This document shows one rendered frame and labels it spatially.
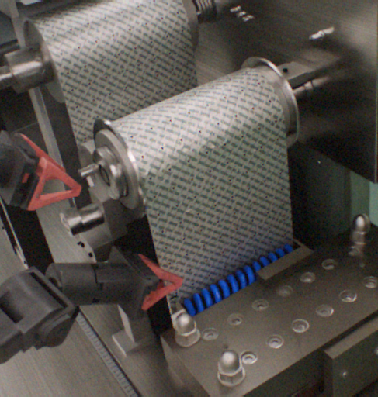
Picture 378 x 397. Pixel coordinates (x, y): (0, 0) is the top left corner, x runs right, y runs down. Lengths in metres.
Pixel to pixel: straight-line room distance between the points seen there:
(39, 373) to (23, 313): 0.35
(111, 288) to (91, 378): 0.26
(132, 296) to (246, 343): 0.17
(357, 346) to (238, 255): 0.23
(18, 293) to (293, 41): 0.55
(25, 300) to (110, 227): 0.20
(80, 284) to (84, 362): 0.30
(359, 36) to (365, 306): 0.37
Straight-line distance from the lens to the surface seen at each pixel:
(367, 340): 0.91
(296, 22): 0.97
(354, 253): 1.02
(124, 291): 0.85
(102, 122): 0.84
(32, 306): 0.76
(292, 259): 0.97
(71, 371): 1.09
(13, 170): 0.80
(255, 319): 0.91
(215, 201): 0.89
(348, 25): 0.89
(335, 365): 0.89
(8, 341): 0.75
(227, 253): 0.96
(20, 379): 1.11
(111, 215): 0.90
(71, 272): 0.82
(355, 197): 1.32
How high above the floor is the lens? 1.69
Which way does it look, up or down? 34 degrees down
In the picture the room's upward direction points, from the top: 11 degrees counter-clockwise
